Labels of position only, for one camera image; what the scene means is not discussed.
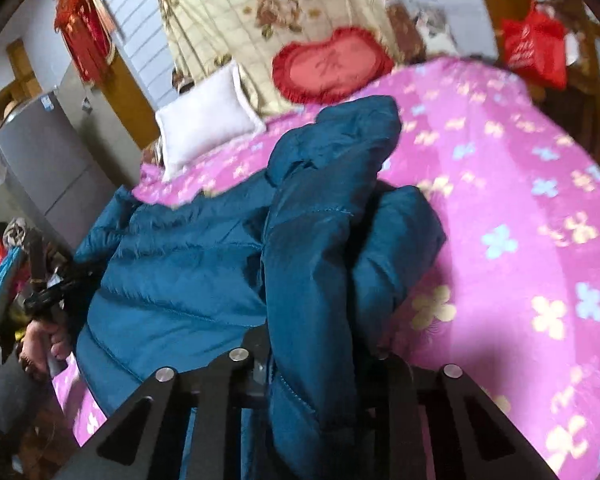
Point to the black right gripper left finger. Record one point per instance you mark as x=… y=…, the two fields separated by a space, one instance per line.
x=181 y=424

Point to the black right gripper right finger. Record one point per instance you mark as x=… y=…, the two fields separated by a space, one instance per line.
x=439 y=424

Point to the teal quilted down jacket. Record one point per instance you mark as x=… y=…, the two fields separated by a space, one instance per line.
x=314 y=247

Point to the person's left forearm grey sleeve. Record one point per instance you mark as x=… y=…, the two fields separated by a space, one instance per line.
x=21 y=396

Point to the person's left hand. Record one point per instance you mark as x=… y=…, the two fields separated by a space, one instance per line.
x=43 y=340

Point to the grey cabinet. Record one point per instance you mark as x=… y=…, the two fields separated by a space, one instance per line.
x=65 y=154

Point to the pink floral bed sheet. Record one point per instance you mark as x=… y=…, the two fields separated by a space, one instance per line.
x=513 y=297

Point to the white pillow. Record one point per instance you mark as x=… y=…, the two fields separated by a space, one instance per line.
x=208 y=115

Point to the red hanging decoration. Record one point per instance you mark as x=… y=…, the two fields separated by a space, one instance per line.
x=85 y=26

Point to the white slatted headboard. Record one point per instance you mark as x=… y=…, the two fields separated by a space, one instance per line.
x=143 y=45

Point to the red heart-shaped cushion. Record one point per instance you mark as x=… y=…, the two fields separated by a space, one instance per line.
x=328 y=71

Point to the wooden chair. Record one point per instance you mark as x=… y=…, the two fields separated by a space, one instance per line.
x=577 y=108

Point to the cream floral quilt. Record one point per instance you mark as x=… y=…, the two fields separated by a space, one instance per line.
x=204 y=35

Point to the red shopping bag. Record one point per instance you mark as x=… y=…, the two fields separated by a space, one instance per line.
x=535 y=49

